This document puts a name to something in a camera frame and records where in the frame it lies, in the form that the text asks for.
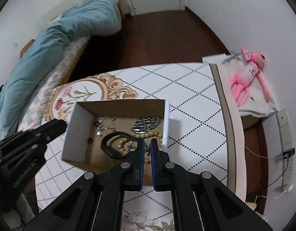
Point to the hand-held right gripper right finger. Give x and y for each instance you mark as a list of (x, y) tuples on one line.
[(155, 163)]

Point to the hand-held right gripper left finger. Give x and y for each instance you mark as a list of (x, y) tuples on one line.
[(140, 163)]

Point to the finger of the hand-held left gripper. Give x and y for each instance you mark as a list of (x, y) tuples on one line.
[(46, 137), (55, 124)]

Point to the small silver earring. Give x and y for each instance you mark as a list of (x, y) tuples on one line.
[(148, 150), (131, 147)]

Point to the cardboard box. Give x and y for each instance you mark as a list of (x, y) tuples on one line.
[(80, 134)]

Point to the black smart band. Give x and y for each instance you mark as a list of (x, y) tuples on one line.
[(109, 150)]

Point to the diamond patterned floral tablecloth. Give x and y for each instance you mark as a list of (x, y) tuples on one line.
[(193, 115)]

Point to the light blue duvet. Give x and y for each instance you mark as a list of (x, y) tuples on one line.
[(42, 60)]

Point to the brown plush toy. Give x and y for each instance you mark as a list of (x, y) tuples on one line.
[(26, 46)]

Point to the pink plush toy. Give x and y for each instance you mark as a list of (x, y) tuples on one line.
[(244, 77)]

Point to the black charger plug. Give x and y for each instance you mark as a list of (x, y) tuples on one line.
[(289, 152)]

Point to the white wall socket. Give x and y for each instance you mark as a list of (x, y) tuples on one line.
[(289, 173)]

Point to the white wall switch panel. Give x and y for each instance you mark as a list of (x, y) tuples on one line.
[(285, 127)]

